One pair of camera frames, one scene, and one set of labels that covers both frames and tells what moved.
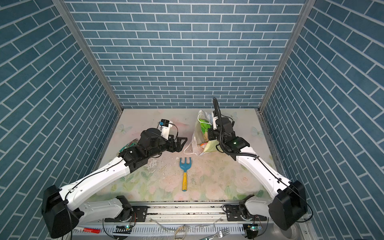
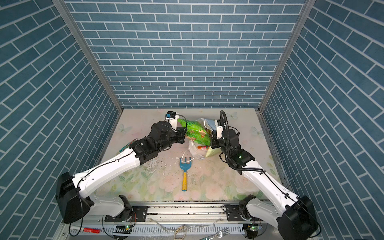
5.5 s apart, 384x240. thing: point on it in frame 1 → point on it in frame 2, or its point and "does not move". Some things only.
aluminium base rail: x=205 y=213 does not move
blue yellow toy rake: x=185 y=166 does not move
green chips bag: x=204 y=125 → x=196 y=131
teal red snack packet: x=134 y=142 does not move
